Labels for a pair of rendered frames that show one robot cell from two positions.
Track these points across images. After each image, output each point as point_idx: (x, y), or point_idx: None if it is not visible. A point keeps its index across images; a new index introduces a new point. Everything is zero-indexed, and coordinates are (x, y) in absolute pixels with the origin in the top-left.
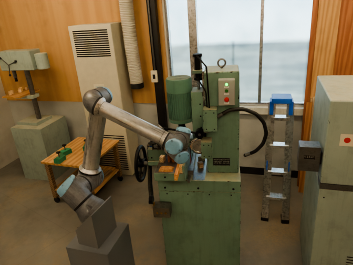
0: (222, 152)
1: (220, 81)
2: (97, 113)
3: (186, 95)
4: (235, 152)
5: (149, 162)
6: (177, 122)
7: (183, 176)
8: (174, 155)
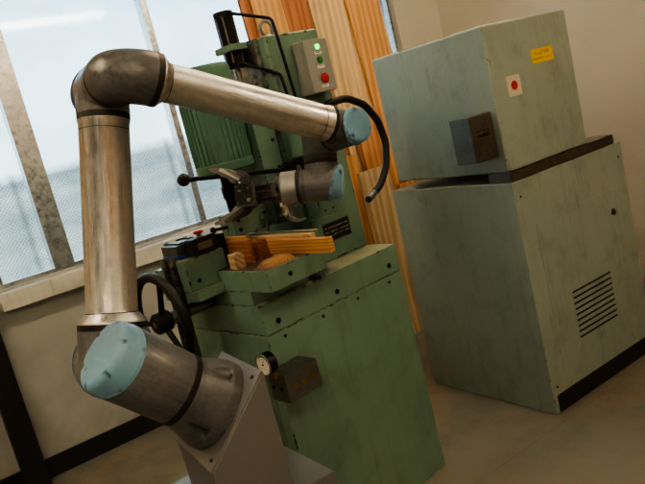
0: None
1: (305, 41)
2: (167, 91)
3: None
4: (351, 199)
5: (201, 293)
6: (238, 162)
7: (322, 257)
8: (326, 180)
